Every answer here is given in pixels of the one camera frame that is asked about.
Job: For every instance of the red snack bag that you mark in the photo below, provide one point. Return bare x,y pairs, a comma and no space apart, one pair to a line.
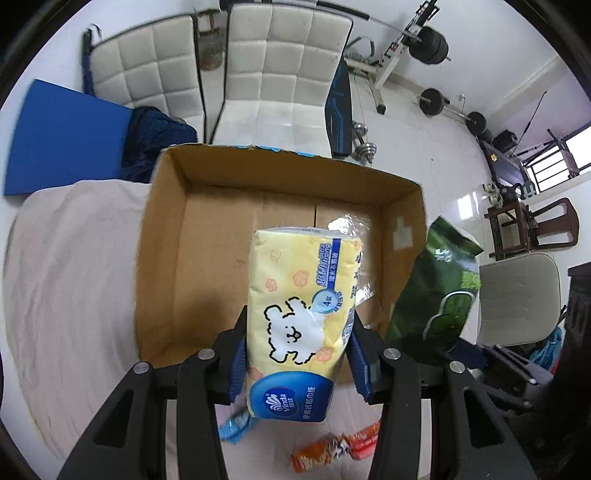
362,444

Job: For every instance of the chrome dumbbell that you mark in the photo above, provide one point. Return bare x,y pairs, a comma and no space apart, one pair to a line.
363,150

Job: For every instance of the orange panda snack bag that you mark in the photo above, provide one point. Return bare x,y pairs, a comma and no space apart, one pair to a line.
319,453

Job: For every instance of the left white quilted chair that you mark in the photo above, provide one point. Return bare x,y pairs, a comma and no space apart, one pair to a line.
154,64

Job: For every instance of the dark wooden chair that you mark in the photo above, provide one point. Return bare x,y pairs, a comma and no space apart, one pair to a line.
555,226

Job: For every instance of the floor barbell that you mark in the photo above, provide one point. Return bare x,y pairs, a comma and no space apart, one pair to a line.
433,103

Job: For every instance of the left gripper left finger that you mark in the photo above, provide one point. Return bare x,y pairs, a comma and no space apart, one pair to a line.
126,437

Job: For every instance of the cardboard box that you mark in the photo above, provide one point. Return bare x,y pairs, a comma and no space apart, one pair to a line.
205,203

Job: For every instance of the blue snack packet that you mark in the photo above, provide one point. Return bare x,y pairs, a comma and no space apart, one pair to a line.
238,424

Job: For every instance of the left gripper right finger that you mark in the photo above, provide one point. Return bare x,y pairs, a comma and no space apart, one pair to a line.
470,438

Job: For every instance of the yellow tissue pack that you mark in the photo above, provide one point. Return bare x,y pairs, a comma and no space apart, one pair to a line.
300,313

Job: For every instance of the white quilted chair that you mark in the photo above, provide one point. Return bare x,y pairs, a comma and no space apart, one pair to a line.
154,64
280,62

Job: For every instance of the dark blue cloth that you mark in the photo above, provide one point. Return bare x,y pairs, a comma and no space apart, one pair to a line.
150,131

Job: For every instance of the green snack bag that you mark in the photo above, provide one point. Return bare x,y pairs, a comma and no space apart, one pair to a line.
435,304

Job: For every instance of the blue mat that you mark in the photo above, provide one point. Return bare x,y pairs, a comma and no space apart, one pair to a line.
63,136

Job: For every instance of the black blue weight bench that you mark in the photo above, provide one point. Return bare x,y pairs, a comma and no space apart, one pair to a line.
338,114

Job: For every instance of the grey padded chair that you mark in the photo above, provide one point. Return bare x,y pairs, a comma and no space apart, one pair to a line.
520,300

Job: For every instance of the beige table cloth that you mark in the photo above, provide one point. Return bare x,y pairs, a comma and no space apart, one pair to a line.
69,285

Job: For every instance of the barbell on rack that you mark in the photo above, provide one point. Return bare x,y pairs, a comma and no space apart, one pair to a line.
424,43

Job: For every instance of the right white quilted chair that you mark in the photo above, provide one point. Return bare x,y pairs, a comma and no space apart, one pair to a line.
280,62

